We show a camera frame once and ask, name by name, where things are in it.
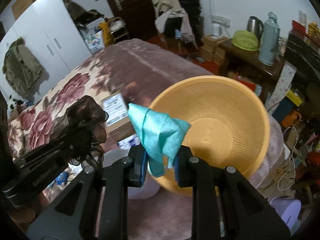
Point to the stacked cardboard boxes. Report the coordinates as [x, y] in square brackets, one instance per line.
[211, 51]

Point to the dark wooden side table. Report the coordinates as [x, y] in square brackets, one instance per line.
[247, 63]

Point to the wall power strip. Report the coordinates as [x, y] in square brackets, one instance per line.
[223, 21]

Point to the cardboard box with label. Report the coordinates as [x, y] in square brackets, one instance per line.
[118, 124]

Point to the steel electric kettle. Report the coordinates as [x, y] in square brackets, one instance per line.
[255, 26]

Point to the panda plush toy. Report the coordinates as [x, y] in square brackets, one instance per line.
[13, 103]

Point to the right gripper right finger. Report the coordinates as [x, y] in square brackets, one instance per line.
[225, 204]

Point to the white lidded canister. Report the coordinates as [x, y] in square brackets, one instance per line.
[145, 187]

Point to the olive green jacket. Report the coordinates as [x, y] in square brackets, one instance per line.
[21, 68]

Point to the dark wooden door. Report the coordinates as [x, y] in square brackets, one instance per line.
[138, 15]

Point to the white cup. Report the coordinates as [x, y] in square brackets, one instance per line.
[217, 31]

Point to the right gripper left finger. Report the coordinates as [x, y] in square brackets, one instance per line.
[92, 206]

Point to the orange plastic basket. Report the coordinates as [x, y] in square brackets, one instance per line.
[229, 123]

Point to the black mesh scrunchie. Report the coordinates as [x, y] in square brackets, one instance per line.
[82, 130]

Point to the lavender plastic stool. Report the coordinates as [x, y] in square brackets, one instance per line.
[288, 209]

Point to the teal face mask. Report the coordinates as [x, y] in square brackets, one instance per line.
[160, 135]

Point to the white wardrobe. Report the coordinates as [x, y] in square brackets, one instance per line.
[50, 34]

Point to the pile of clothes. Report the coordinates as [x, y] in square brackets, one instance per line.
[179, 19]

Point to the dark blue tissue pack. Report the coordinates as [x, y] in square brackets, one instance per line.
[129, 142]

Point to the green mesh food cover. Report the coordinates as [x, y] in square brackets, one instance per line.
[245, 40]

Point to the floral plush blanket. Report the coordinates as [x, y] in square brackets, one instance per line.
[118, 68]

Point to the grey green thermos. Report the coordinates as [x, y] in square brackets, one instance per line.
[269, 44]

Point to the food mart shopping bag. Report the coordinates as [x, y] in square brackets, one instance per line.
[93, 35]

